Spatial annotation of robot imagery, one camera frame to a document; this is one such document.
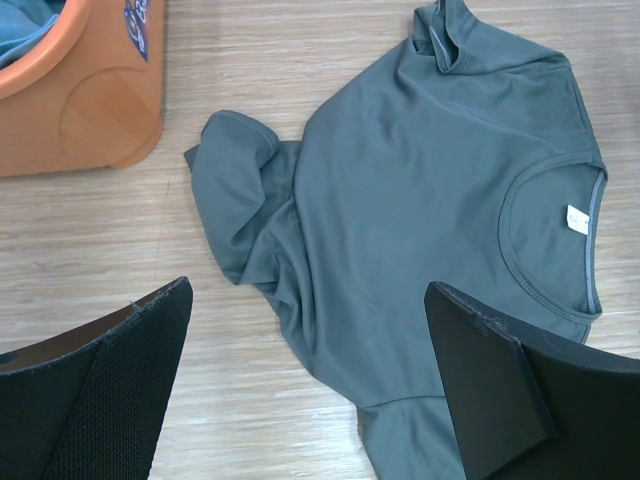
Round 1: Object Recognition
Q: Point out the orange plastic basket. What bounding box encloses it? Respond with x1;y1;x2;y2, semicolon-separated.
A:
1;0;166;177

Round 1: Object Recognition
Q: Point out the blue grey t shirt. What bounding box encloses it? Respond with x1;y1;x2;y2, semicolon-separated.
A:
0;0;65;68

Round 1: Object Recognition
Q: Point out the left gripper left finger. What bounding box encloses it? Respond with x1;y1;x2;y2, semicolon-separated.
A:
1;277;193;479

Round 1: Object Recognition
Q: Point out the dark grey t shirt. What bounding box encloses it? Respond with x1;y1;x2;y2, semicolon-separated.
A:
185;1;607;479

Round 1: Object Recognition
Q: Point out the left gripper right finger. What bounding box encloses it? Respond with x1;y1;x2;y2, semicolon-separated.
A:
424;282;639;479

